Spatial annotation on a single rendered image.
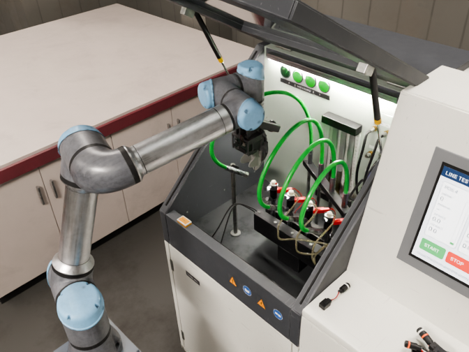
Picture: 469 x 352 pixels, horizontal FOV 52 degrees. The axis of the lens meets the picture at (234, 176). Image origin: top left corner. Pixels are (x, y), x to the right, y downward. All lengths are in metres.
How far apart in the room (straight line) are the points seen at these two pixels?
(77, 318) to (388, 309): 0.86
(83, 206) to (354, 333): 0.81
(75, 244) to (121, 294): 1.52
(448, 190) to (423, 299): 0.33
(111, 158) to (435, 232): 0.85
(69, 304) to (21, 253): 1.51
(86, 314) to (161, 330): 1.36
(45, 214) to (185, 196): 1.12
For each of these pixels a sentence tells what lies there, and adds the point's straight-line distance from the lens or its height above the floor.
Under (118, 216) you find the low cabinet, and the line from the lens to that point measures 3.07.
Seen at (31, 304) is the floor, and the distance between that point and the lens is 3.00.
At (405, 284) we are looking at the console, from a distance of 1.49.
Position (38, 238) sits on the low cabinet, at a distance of 2.85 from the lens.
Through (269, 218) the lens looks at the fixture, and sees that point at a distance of 1.73.
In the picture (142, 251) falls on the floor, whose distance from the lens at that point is 3.08.
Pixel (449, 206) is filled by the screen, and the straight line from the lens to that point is 1.35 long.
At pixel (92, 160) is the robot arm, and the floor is 1.52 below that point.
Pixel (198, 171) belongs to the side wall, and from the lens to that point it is 1.84.
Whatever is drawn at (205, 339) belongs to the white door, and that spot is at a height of 0.35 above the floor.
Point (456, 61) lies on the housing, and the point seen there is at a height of 1.50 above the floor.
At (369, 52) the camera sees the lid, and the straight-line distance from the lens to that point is 1.10.
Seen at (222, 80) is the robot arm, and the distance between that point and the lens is 1.31.
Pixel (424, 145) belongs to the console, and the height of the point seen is 1.44.
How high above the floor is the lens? 2.12
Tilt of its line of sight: 36 degrees down
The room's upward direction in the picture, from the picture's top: 2 degrees counter-clockwise
